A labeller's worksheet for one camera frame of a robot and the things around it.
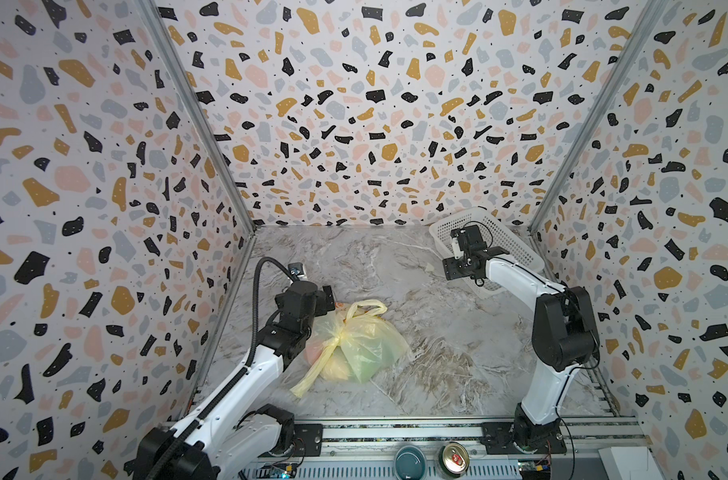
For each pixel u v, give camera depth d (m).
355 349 0.80
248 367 0.49
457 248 0.81
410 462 0.70
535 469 0.72
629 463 0.68
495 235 1.13
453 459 0.63
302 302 0.59
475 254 0.72
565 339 0.50
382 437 0.76
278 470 0.70
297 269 0.70
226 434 0.44
